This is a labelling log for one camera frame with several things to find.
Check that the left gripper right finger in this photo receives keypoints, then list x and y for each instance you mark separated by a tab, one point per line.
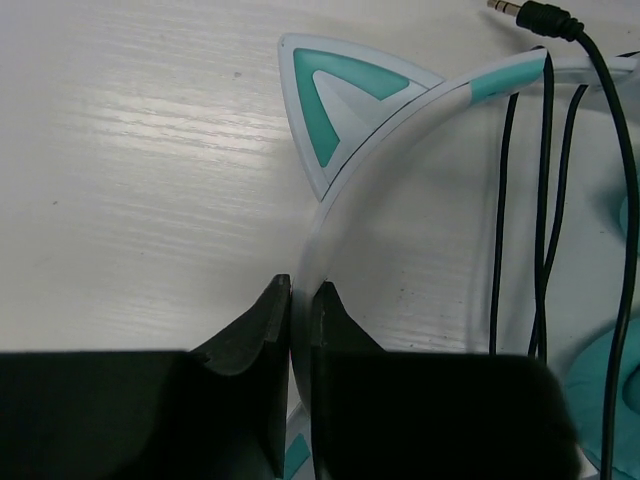
377	414

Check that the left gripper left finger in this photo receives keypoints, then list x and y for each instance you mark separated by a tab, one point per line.
215	412

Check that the teal cat ear headphones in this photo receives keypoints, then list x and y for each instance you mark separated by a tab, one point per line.
358	117

